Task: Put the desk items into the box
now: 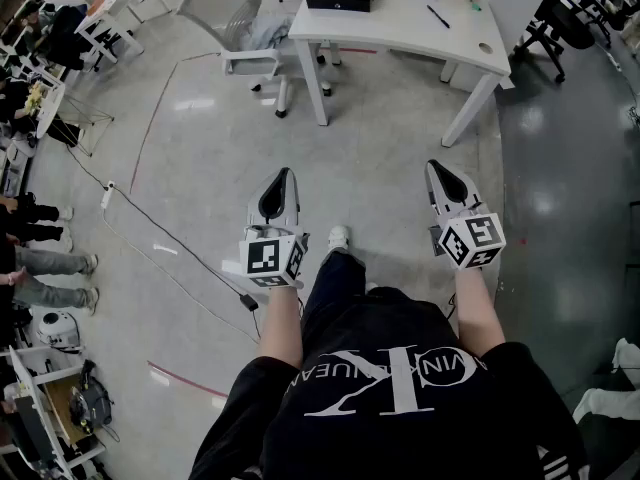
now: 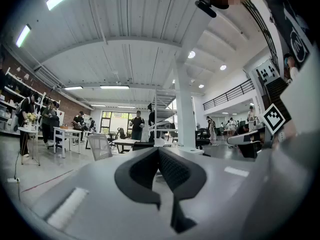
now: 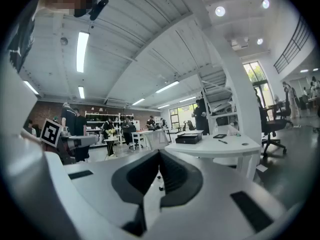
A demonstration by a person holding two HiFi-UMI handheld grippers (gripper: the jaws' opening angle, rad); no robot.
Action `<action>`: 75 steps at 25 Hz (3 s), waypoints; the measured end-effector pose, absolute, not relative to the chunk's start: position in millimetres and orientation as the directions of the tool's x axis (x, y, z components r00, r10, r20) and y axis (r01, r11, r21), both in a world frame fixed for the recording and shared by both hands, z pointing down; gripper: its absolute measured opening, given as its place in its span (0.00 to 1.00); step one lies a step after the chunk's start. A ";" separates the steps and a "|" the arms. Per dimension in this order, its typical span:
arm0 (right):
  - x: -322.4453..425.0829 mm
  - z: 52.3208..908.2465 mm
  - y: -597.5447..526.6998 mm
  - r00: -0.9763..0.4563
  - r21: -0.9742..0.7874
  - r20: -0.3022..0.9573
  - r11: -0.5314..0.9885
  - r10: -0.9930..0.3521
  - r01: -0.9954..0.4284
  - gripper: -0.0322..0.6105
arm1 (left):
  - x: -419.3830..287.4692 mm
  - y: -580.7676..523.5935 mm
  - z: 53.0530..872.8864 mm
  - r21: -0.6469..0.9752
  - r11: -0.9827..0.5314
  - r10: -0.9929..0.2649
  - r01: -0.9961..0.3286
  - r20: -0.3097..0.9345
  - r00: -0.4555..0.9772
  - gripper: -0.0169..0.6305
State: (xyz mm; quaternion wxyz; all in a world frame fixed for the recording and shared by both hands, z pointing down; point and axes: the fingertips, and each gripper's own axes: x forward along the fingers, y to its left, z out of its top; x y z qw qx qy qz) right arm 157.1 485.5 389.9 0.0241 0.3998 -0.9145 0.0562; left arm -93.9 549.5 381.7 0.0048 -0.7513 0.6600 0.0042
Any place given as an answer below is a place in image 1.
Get white metal shelving rack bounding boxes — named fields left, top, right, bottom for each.
left=0, top=345, right=109, bottom=480

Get person's left forearm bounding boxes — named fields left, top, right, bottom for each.
left=256, top=285, right=305, bottom=369

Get black bag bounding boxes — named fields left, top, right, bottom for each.
left=68, top=359, right=117, bottom=438

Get person's black trousers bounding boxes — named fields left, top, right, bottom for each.
left=300, top=248, right=369, bottom=339

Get white desk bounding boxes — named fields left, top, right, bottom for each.
left=288, top=0, right=513, bottom=148

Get wire frame stand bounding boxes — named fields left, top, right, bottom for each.
left=53, top=91, right=116, bottom=158

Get round white table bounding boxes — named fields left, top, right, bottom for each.
left=33, top=78, right=67, bottom=140

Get white floor cable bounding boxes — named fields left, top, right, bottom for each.
left=101, top=206, right=261, bottom=345

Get white round device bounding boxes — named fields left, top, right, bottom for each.
left=36, top=310, right=83, bottom=354

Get person's black printed shirt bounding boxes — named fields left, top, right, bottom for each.
left=188, top=287, right=590, bottom=480

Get black pen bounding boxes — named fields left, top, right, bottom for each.
left=426, top=4, right=451, bottom=30

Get white slanted column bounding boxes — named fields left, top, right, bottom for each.
left=485, top=0, right=562, bottom=60

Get black floor cable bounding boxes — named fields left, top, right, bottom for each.
left=65, top=145, right=262, bottom=314

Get pale blue cloth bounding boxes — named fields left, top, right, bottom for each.
left=247, top=15, right=296, bottom=53

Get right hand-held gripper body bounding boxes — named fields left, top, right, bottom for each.
left=428, top=201, right=508, bottom=272

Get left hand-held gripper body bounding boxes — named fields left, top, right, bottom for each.
left=238, top=221, right=311, bottom=292

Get white mesh office chair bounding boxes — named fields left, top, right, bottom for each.
left=175, top=0, right=334, bottom=119

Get person's white shoe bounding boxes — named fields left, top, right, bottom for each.
left=326, top=225, right=352, bottom=254

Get person's right forearm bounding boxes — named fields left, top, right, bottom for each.
left=452, top=265, right=507, bottom=358

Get white cloth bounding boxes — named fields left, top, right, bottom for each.
left=571, top=336, right=640, bottom=425

